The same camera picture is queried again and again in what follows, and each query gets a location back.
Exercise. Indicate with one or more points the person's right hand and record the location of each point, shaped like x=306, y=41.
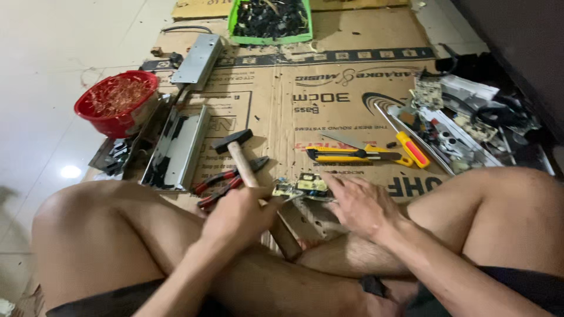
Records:
x=368, y=209

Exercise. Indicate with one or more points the person's left hand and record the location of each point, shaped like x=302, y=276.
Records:
x=238, y=220

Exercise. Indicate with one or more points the person's right fingers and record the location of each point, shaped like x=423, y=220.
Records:
x=341, y=191

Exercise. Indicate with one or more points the person's left fingers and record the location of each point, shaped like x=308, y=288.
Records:
x=260, y=197

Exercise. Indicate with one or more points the green yellow circuit board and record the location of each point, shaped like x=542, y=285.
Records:
x=308, y=186

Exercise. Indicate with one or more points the yellow black utility knife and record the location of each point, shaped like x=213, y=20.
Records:
x=343, y=155

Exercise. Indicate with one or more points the perforated grey metal plate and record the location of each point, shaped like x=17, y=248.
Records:
x=310, y=222

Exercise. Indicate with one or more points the yellow red screwdriver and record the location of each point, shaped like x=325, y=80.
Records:
x=412, y=149

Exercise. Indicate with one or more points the open silver metal casing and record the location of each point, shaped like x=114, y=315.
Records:
x=178, y=152

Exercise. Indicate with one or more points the printed brown cardboard sheet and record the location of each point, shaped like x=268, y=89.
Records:
x=291, y=88

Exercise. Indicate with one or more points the beige circuit board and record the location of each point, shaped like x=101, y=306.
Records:
x=428, y=93

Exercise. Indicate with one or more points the person's right leg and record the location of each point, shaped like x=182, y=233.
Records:
x=489, y=211

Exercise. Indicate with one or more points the person's leg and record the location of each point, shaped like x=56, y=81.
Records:
x=489, y=211
x=110, y=237

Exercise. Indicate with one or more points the closed long silver metal case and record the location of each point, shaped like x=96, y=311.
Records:
x=198, y=61

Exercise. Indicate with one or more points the heap of electronic scrap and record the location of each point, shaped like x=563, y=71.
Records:
x=476, y=123

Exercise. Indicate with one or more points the metal tray with black pieces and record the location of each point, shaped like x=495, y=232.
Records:
x=113, y=155

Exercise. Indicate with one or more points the person's left leg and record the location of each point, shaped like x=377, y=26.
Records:
x=110, y=237

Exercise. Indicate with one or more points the small black component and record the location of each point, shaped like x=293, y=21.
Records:
x=176, y=59

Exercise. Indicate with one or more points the red plastic bowl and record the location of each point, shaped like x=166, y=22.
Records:
x=108, y=125

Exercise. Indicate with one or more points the green plastic tray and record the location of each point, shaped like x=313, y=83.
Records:
x=233, y=31

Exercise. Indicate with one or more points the heap of black plastic parts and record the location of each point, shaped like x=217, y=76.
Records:
x=271, y=18

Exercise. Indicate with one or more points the person's black shorts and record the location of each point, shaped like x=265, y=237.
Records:
x=528, y=286

